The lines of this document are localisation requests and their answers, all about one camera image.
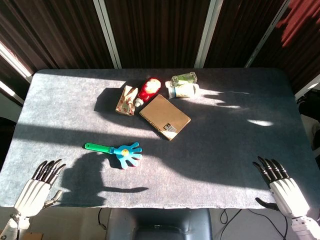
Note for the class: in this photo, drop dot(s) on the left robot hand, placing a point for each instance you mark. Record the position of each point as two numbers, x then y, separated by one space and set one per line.
32 191

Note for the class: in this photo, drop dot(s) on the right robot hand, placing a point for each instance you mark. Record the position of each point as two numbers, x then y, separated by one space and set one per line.
287 190

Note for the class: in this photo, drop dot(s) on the hand-shaped plastic clapper toy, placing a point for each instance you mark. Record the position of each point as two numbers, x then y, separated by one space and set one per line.
120 153

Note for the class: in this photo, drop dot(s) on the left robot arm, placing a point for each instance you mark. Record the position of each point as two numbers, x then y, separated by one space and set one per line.
11 226

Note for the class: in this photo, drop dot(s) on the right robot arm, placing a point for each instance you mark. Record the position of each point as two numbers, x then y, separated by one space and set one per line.
305 228

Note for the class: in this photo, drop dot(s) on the crumpled patterned snack wrapper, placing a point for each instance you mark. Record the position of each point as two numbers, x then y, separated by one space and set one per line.
127 100

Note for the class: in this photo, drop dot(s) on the blue-grey chair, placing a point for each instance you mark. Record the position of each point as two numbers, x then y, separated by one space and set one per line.
160 223

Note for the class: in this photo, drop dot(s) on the grey-blue table cloth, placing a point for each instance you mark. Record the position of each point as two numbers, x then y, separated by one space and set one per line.
160 140

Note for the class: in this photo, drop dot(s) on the brown spiral notebook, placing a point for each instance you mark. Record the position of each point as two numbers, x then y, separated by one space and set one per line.
165 117

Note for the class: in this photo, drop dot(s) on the white tube with cap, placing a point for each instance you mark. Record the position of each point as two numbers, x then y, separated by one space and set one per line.
183 90

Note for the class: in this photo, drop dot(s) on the green packet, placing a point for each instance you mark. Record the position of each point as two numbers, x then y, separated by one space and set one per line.
185 77

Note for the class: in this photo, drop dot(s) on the red ketchup bottle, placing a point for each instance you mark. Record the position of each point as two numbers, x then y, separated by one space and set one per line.
147 91

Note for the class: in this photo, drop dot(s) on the dark brown curtain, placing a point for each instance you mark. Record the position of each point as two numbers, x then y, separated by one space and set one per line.
157 32

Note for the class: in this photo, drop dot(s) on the white frame post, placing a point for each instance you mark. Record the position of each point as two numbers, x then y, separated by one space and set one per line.
208 32
107 32
267 32

